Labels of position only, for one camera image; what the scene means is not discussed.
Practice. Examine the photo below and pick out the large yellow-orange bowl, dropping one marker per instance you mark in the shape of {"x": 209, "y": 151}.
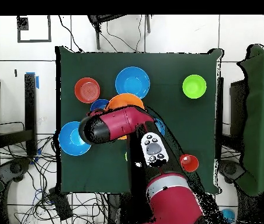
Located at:
{"x": 125, "y": 101}

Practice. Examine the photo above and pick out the green cup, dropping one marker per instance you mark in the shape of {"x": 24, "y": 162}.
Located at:
{"x": 126, "y": 156}

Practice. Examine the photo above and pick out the dark blue bowl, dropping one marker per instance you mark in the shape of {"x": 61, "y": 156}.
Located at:
{"x": 98, "y": 105}

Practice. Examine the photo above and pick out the large light blue bowl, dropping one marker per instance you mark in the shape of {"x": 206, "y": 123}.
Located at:
{"x": 132, "y": 81}
{"x": 69, "y": 140}

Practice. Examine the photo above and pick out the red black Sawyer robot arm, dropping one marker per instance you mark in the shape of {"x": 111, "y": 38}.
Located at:
{"x": 122, "y": 121}

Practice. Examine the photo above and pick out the medium blue ribbed bowl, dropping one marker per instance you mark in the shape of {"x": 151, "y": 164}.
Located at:
{"x": 160, "y": 127}

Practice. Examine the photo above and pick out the dark green table cloth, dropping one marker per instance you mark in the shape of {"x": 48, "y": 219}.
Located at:
{"x": 181, "y": 128}

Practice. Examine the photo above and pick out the orange-red ribbed bowl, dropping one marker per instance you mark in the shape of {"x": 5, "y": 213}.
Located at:
{"x": 87, "y": 90}

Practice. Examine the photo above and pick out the orange-red cup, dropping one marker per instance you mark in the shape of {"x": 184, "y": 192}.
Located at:
{"x": 189, "y": 162}

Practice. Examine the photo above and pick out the green bowl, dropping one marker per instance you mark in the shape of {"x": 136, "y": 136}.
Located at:
{"x": 194, "y": 86}

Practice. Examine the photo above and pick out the black metal stand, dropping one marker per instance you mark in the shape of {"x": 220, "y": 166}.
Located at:
{"x": 97, "y": 35}

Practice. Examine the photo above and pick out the dark grey rounded base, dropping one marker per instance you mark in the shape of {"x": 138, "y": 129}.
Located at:
{"x": 15, "y": 168}
{"x": 231, "y": 169}

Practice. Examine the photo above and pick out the black power strip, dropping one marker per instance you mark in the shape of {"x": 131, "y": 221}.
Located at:
{"x": 59, "y": 205}

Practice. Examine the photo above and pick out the blue cup on floor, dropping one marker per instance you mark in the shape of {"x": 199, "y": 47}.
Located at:
{"x": 228, "y": 215}

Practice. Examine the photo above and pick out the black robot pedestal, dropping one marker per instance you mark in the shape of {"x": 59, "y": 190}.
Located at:
{"x": 122, "y": 210}

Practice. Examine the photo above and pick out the black metal frame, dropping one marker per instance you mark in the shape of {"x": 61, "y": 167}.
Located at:
{"x": 30, "y": 105}
{"x": 237, "y": 105}

